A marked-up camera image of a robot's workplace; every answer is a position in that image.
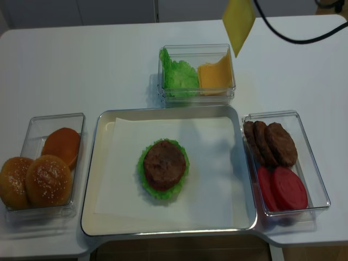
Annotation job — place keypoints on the green lettuce in box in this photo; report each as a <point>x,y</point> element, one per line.
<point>180,78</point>

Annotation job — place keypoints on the clear lettuce and cheese box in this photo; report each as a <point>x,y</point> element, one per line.
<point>195,55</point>

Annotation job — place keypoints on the green lettuce under patty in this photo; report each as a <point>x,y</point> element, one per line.
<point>161,195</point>

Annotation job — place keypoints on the yellow cheese slice stack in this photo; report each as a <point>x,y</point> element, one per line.
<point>214,77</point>

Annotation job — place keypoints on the brown patty on burger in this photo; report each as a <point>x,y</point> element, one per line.
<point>164,163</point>

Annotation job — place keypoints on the white serving tray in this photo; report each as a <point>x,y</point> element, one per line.
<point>99,224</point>

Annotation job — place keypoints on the white paper sheet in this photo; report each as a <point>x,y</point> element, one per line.
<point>212,195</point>

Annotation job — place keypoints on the brown patty back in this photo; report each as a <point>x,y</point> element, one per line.
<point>249,135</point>

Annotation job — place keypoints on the brown patty middle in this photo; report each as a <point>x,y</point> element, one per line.
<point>259,134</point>

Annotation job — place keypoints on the red tomato slice back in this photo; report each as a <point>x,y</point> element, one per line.
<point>264,179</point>

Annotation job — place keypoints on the plain bun bottom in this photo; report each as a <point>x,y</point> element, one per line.
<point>64,144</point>

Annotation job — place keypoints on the brown patty front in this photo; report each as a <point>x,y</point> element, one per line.
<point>281,144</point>

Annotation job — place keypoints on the clear patty and tomato box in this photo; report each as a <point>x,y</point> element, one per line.
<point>305,167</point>

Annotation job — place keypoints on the red tomato slice front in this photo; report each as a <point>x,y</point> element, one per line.
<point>288,189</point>

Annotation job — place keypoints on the sesame bun top right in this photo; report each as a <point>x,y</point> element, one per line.
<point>48,182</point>

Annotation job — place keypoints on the sesame bun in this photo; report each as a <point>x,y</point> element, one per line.
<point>13,189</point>
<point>48,182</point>

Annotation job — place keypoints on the clear bun box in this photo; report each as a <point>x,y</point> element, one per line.
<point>38,131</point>

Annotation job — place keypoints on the sesame bun top left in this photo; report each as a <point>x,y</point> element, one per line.
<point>13,189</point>

